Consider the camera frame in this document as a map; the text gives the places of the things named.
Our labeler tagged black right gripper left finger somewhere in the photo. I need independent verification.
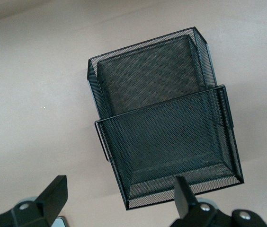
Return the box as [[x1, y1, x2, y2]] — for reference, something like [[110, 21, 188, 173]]
[[0, 175, 68, 227]]

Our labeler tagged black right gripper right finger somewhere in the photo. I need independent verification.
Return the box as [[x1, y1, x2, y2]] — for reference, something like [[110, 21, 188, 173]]
[[171, 175, 221, 227]]

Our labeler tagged black mesh drawer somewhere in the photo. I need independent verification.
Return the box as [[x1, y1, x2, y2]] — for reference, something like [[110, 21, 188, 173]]
[[85, 26, 218, 121]]

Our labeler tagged black mesh organiser frame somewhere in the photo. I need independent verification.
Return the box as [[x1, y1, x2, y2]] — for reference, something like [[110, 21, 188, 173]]
[[94, 84, 245, 211]]

